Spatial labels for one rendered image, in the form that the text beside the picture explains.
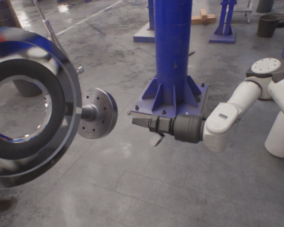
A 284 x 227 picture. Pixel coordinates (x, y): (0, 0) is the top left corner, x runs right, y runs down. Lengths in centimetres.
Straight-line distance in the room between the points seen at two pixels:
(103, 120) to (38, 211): 112
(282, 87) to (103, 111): 57
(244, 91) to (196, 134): 21
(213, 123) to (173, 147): 124
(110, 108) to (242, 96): 45
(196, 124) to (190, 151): 120
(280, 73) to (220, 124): 24
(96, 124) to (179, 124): 33
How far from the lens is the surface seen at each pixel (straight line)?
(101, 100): 77
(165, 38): 186
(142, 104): 224
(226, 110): 63
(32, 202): 182
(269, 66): 74
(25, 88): 294
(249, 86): 73
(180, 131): 62
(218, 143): 64
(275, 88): 72
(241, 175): 175
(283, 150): 190
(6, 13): 269
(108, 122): 75
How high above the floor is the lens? 138
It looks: 40 degrees down
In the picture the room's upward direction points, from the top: 6 degrees counter-clockwise
